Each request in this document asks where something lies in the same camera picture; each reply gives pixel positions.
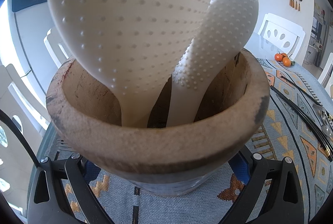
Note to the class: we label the bamboo utensil holder cup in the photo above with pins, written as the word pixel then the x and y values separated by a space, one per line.
pixel 87 116

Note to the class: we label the white chair near right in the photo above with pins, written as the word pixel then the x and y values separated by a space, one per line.
pixel 325 79

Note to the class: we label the white dotted rice paddle small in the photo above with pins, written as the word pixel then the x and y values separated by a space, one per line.
pixel 226 28

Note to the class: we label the patterned blue woven table mat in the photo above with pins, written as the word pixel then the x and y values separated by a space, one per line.
pixel 282 134

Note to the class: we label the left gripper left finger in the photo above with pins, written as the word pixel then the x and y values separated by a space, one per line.
pixel 88 203

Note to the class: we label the black chopstick gold band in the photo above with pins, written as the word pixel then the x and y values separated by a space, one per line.
pixel 303 91
pixel 324 143

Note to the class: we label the white refrigerator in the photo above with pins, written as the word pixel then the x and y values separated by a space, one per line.
pixel 28 29

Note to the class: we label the white chair far left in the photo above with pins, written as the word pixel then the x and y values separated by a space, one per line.
pixel 56 47

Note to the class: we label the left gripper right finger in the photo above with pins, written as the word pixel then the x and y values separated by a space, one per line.
pixel 244 204

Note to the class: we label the white chair far right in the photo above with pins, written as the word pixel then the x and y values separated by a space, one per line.
pixel 282 34

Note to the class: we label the white dotted rice paddle large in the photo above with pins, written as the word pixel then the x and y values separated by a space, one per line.
pixel 130 46

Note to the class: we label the silver metal spoon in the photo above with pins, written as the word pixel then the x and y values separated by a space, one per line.
pixel 327 130

